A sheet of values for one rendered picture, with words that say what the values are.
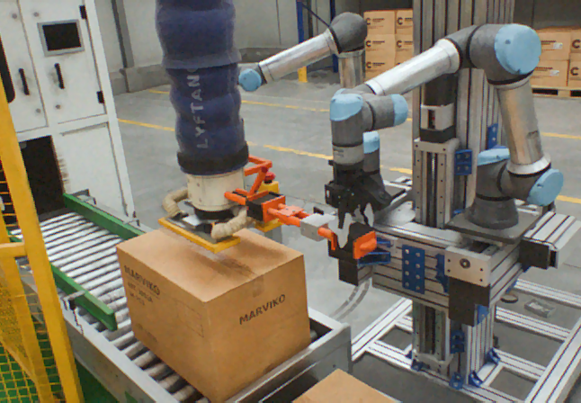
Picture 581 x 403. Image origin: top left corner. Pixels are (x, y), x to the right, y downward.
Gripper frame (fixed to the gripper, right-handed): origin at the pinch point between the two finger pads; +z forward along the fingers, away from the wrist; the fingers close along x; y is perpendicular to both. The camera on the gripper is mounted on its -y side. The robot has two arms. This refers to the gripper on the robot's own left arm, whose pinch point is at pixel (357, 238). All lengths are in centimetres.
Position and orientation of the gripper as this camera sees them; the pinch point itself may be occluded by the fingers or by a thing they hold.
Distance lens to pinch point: 139.8
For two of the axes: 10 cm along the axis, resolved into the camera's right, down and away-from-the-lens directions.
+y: -6.4, -2.4, 7.3
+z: 0.8, 9.2, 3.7
